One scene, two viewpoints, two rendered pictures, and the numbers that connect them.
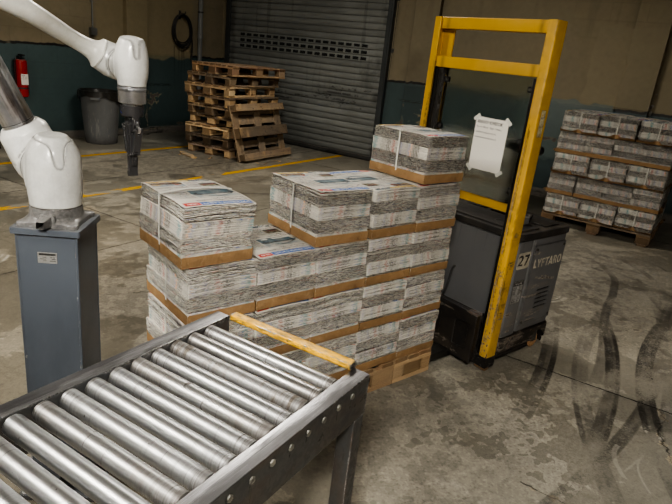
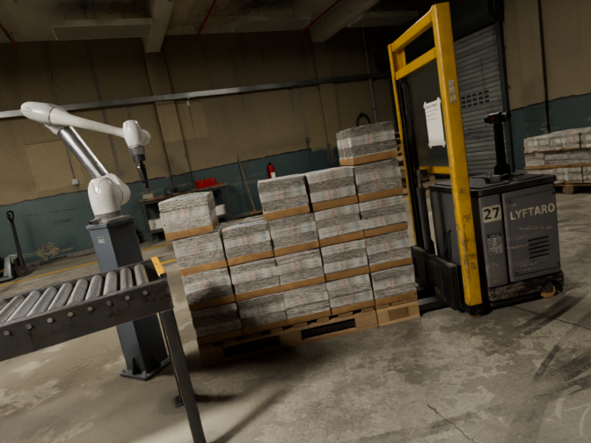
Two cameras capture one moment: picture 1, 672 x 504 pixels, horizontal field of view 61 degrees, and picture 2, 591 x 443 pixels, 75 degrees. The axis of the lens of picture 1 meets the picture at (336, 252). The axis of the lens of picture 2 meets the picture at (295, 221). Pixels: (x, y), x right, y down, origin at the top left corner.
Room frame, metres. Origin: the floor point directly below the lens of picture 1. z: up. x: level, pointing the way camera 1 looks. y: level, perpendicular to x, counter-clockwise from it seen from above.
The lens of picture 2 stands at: (0.46, -1.45, 1.18)
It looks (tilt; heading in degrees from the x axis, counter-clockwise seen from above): 9 degrees down; 36
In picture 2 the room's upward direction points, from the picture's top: 11 degrees counter-clockwise
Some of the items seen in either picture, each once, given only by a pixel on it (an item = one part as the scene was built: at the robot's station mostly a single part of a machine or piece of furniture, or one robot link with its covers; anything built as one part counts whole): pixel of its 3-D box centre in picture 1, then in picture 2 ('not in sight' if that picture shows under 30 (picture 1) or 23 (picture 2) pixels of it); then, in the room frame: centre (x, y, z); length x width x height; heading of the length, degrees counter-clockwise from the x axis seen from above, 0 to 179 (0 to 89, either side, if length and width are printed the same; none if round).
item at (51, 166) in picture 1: (53, 168); (104, 194); (1.74, 0.90, 1.17); 0.18 x 0.16 x 0.22; 39
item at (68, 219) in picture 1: (54, 213); (105, 217); (1.71, 0.90, 1.03); 0.22 x 0.18 x 0.06; 6
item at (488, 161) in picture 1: (477, 133); (427, 117); (3.16, -0.69, 1.27); 0.57 x 0.01 x 0.65; 41
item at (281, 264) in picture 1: (285, 320); (278, 277); (2.38, 0.20, 0.42); 1.17 x 0.39 x 0.83; 131
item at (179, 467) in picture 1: (132, 438); (25, 309); (1.01, 0.39, 0.77); 0.47 x 0.05 x 0.05; 59
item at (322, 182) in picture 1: (321, 181); (279, 177); (2.47, 0.10, 1.06); 0.37 x 0.29 x 0.01; 40
